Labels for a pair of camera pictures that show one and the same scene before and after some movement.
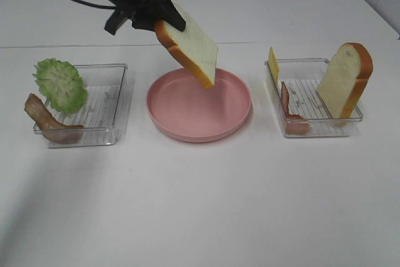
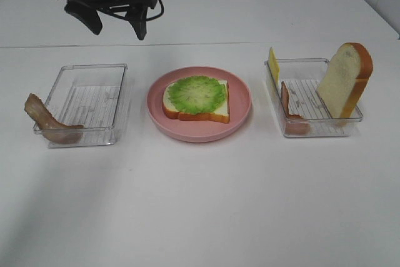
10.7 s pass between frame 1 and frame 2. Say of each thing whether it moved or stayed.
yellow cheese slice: stayed
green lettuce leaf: moved
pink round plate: stayed
